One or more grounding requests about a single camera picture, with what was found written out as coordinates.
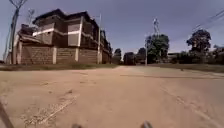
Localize leaning utility pole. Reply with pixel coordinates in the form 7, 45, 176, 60
2, 0, 29, 64

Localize robot's own part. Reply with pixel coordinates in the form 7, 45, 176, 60
140, 121, 154, 128

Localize dark green tree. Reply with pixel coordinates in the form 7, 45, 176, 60
146, 33, 170, 64

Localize grass strip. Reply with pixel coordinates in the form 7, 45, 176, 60
146, 62, 224, 74

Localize pale pole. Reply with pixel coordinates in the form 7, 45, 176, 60
97, 13, 103, 64

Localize dark bush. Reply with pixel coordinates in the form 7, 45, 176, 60
123, 51, 136, 66

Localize brown multi-storey building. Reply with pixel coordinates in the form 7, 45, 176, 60
14, 8, 113, 64

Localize overhead wires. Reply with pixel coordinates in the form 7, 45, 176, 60
191, 8, 224, 33

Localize small dark tree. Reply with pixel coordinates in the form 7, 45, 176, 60
135, 47, 147, 64
113, 48, 123, 65

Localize stone block boundary wall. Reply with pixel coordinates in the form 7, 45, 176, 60
5, 43, 113, 66

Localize lattice mast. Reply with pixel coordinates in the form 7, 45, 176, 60
152, 17, 160, 37

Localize dark hedge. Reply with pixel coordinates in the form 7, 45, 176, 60
168, 44, 224, 65

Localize brown dirt road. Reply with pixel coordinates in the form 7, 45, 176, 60
0, 65, 224, 128

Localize dark round-crowned tree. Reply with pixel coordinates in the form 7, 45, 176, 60
185, 28, 213, 64

